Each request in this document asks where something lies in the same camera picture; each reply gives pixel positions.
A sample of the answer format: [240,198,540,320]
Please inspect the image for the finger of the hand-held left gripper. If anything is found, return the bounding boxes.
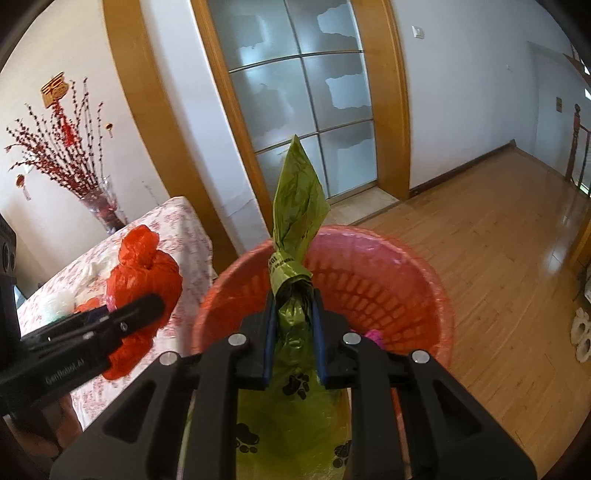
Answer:
[21,309,112,356]
[83,294,166,352]

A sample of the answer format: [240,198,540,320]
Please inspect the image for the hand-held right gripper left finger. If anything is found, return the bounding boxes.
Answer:
[50,295,279,480]

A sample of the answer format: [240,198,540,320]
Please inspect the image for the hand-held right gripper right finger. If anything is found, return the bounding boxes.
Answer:
[310,290,539,480]

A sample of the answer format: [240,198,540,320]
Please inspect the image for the orange-red plastic bag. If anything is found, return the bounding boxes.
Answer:
[99,225,182,381]

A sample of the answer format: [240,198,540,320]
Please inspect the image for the grey plastic wastebasket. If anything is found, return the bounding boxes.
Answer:
[190,225,455,384]

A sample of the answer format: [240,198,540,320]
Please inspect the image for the green paw-print plastic bag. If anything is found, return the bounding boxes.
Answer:
[233,134,354,480]

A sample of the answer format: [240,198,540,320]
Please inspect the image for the clear plastic bag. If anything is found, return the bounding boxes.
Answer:
[41,291,77,320]

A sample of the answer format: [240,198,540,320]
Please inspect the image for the small white plastic bag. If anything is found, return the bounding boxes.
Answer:
[76,257,114,283]

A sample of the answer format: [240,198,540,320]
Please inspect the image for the floral tablecloth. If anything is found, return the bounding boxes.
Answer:
[16,196,218,430]

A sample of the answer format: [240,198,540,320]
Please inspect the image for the glass vase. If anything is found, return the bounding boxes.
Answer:
[78,178,127,234]

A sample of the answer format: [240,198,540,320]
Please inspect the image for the red berry branches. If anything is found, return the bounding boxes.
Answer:
[4,78,112,200]

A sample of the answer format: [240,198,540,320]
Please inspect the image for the wooden archway trim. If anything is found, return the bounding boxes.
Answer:
[102,0,242,274]

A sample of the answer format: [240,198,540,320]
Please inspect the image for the red hanging knot ornament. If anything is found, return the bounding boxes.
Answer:
[41,71,77,145]

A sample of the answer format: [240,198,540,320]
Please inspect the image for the frosted glass sliding door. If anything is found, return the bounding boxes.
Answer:
[208,0,379,205]

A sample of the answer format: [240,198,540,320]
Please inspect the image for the white door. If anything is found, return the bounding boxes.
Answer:
[526,41,583,172]

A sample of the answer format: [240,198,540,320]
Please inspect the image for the wooden door frame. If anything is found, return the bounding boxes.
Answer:
[191,0,413,232]

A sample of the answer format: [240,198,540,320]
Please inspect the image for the wooden stair newel post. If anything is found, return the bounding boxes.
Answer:
[566,104,584,186]

